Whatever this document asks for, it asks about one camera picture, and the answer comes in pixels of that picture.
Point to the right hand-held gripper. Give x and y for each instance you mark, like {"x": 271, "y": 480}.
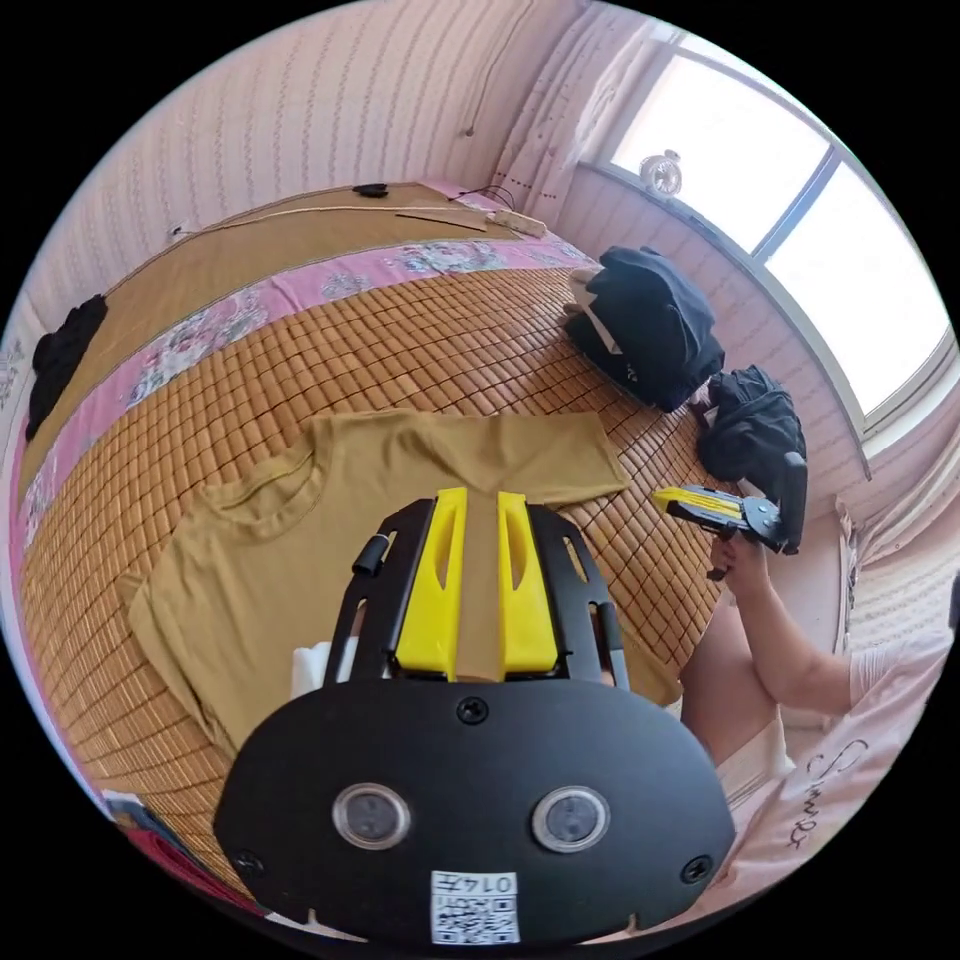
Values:
{"x": 761, "y": 521}

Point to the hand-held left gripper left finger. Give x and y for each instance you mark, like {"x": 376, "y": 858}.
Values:
{"x": 431, "y": 600}

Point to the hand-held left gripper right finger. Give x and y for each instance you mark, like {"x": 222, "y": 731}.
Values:
{"x": 525, "y": 607}

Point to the brown short sleeve shirt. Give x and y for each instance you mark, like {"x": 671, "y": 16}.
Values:
{"x": 255, "y": 585}

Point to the person's right forearm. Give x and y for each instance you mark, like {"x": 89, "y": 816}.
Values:
{"x": 795, "y": 660}

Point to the person's right hand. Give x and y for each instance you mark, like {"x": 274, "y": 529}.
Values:
{"x": 742, "y": 566}

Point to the pile of clothes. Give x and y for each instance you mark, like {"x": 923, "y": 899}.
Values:
{"x": 660, "y": 322}

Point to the bed with woven mat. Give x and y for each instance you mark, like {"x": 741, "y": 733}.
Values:
{"x": 420, "y": 337}

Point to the person's body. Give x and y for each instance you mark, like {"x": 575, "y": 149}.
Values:
{"x": 847, "y": 765}

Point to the window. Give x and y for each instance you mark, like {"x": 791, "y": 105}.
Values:
{"x": 787, "y": 187}

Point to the small white fan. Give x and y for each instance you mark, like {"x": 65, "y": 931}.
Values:
{"x": 661, "y": 174}

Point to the white power strip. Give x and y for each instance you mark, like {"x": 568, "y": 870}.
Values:
{"x": 517, "y": 222}

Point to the red cloth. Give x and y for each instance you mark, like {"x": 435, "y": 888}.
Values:
{"x": 180, "y": 862}

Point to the white lace curtain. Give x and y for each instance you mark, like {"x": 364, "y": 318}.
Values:
{"x": 577, "y": 112}

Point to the black garment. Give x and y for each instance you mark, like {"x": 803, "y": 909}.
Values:
{"x": 64, "y": 352}

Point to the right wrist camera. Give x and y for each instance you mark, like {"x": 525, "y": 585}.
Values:
{"x": 795, "y": 487}

